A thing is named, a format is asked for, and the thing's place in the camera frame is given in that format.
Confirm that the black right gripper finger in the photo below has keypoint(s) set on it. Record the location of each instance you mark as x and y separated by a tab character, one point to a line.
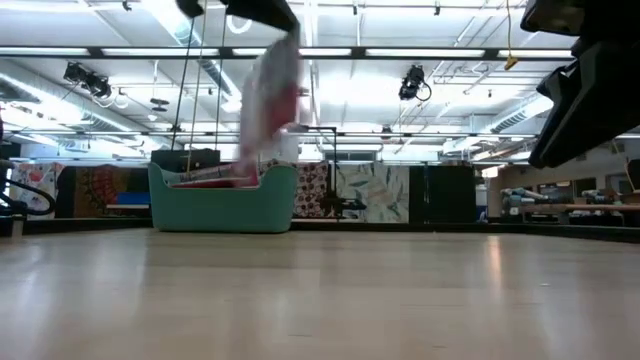
585	125

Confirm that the teal plastic basket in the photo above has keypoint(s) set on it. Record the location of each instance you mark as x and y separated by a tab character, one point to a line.
225	210

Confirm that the black partition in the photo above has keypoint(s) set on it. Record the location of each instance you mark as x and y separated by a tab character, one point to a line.
442	192

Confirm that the blue box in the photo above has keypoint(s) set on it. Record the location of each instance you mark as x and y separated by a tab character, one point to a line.
132	198

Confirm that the dotted patterned fabric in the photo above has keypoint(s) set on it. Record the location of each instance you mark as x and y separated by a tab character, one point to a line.
312	187

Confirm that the black ceiling spotlight cluster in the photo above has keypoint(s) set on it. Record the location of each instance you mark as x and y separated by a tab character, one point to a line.
87	80

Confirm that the dark red patterned fabric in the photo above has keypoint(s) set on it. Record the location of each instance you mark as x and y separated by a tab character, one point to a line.
95	190

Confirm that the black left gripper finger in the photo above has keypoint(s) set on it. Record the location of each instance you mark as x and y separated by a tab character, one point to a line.
270	10

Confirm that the black metal stand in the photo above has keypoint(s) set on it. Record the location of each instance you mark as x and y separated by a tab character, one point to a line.
334	170

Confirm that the blue white robot arm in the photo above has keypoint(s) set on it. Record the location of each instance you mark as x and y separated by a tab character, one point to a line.
520	196

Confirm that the long ceiling light bar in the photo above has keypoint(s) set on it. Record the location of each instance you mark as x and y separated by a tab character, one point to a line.
150	51

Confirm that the leaf patterned wall panel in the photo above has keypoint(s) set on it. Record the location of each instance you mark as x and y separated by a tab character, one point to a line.
372	192

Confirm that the wooden workbench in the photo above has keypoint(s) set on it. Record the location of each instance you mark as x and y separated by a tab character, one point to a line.
580	207

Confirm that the colourful patterned fabric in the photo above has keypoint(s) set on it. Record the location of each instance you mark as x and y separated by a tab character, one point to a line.
35	187

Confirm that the black aluminium table frame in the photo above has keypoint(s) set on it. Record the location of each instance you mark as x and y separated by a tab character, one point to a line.
400	226

